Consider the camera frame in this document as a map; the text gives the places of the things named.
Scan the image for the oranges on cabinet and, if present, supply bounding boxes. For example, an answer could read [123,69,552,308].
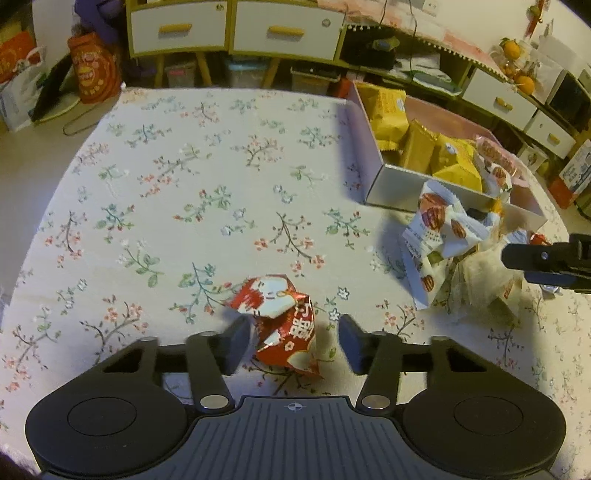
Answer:
[499,37,538,96]

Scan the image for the wooden cabinet with white drawers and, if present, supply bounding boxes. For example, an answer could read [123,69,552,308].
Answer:
[125,1,576,158]

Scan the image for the red box under cabinet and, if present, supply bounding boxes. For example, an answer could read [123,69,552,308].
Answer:
[332,78,353,99]

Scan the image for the pink snack packet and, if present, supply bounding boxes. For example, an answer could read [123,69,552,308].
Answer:
[475,135,520,177]

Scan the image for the yellow waffle sandwich packet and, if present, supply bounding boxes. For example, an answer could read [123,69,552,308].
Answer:
[356,82,410,151]

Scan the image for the gold snack bar packet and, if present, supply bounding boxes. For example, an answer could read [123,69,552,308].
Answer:
[399,120,439,174]

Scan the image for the pink cardboard box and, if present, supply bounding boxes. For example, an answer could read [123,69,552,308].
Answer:
[346,82,547,231]

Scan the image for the white pecan snack packet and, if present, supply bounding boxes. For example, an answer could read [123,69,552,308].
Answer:
[402,180,503,310]

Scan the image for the floral tablecloth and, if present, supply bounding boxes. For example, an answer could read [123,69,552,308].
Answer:
[1,89,590,479]

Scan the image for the white gold trimmed packet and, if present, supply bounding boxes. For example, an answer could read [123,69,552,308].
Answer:
[448,240,523,318]

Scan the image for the orange printed bag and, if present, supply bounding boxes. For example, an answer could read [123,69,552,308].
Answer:
[67,32,121,104]

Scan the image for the red snack packet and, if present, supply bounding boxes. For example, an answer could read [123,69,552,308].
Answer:
[226,274,322,379]

